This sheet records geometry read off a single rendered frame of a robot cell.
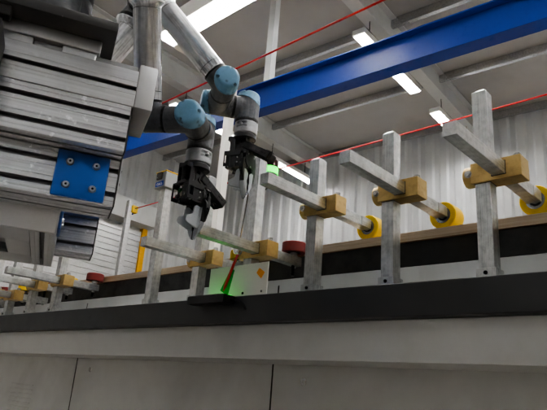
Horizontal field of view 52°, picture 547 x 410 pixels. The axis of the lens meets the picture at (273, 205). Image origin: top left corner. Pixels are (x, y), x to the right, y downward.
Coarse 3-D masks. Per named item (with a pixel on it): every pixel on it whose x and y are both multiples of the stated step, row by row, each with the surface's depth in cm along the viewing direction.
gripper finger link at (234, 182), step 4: (236, 172) 175; (244, 172) 173; (236, 176) 175; (244, 176) 173; (232, 180) 175; (236, 180) 175; (244, 180) 173; (232, 184) 175; (236, 184) 174; (240, 184) 173; (244, 184) 173; (240, 188) 173; (244, 188) 173; (240, 192) 173; (244, 192) 173
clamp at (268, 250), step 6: (264, 240) 171; (270, 240) 170; (264, 246) 170; (270, 246) 170; (276, 246) 172; (246, 252) 174; (264, 252) 169; (270, 252) 169; (276, 252) 171; (240, 258) 176; (246, 258) 174; (252, 258) 173; (258, 258) 173; (264, 258) 172; (270, 258) 172; (276, 258) 171
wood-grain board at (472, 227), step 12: (516, 216) 142; (528, 216) 140; (540, 216) 138; (444, 228) 155; (456, 228) 152; (468, 228) 150; (504, 228) 143; (360, 240) 173; (372, 240) 170; (408, 240) 162; (420, 240) 159; (324, 252) 181; (120, 276) 260; (132, 276) 254; (144, 276) 247
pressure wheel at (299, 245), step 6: (288, 240) 183; (294, 240) 182; (282, 246) 184; (288, 246) 182; (294, 246) 182; (300, 246) 182; (288, 252) 186; (294, 252) 184; (300, 252) 183; (294, 270) 183
